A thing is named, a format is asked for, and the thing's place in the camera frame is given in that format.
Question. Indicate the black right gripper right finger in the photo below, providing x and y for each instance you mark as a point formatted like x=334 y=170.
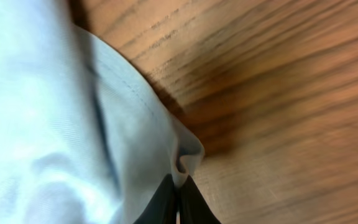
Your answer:
x=192 y=206

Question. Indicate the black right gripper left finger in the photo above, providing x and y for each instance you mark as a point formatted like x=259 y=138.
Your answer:
x=162 y=208

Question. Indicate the light blue t-shirt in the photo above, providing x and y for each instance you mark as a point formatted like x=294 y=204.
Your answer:
x=83 y=136

